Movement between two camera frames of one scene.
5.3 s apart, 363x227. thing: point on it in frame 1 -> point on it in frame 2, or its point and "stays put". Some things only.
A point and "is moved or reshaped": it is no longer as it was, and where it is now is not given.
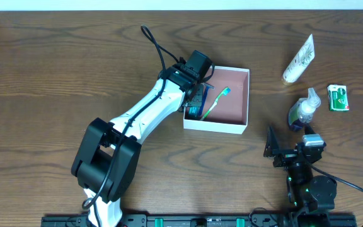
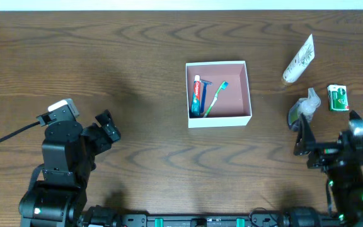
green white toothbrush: x=226 y=91 is moved or reshaped
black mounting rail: x=293 y=219 stays put
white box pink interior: x=230 y=114 is moved or reshaped
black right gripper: x=285 y=155 -> x=326 y=151
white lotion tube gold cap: x=300 y=62 stays put
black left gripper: x=196 y=103 -> x=103 y=133
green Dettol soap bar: x=338 y=98 stays put
